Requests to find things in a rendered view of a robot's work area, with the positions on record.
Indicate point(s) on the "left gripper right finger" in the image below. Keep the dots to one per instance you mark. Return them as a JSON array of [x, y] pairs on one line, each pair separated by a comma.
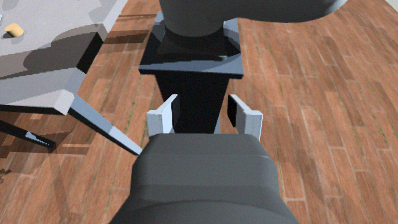
[[245, 120]]

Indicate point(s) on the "tan cylinder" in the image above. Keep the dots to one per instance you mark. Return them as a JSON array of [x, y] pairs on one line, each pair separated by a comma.
[[14, 30]]

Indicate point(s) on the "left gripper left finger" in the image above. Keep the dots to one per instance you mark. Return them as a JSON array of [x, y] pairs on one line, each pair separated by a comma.
[[166, 116]]

